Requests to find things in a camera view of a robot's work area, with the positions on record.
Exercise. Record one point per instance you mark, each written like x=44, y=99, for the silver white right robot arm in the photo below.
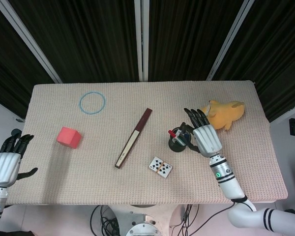
x=231, y=182

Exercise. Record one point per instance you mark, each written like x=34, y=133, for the white window frame post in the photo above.
x=229, y=39
x=27, y=39
x=141, y=39

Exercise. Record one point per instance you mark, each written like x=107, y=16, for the yellow plush toy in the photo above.
x=226, y=113

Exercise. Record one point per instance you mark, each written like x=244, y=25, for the black curtain panel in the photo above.
x=186, y=39
x=277, y=61
x=5, y=73
x=83, y=39

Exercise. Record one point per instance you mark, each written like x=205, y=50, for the folded dark red fan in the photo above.
x=134, y=137

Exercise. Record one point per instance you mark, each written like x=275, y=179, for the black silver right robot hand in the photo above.
x=207, y=140

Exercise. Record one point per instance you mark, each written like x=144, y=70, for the red small object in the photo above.
x=172, y=134

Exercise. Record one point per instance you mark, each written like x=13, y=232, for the red foam cube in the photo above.
x=67, y=137

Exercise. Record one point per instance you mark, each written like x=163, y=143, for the beige woven tablecloth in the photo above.
x=137, y=186

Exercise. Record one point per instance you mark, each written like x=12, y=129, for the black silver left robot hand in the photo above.
x=3, y=169

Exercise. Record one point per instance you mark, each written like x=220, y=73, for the black round knob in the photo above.
x=15, y=132

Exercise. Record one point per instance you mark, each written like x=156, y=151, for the banded playing card deck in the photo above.
x=160, y=167

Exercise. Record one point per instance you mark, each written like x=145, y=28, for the white silver robot base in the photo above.
x=145, y=221

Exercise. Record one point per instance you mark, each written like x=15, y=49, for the dark blue small object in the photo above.
x=185, y=136

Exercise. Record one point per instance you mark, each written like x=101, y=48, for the black round pen holder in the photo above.
x=175, y=148

